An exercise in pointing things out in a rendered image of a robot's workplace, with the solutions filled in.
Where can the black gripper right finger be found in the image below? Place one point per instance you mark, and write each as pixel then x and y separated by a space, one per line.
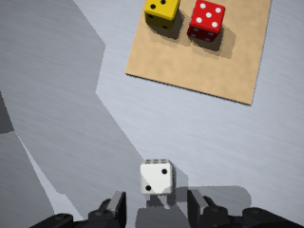
pixel 201 211

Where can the yellow die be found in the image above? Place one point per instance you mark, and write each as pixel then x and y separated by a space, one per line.
pixel 161 13

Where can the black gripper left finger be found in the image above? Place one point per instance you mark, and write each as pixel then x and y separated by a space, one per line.
pixel 115 212

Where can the tan flat mat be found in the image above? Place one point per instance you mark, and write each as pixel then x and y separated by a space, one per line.
pixel 226 68

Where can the red die with white pips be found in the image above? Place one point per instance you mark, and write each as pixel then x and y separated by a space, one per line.
pixel 206 21

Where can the white die with black pips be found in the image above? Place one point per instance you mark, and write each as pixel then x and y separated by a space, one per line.
pixel 156 177

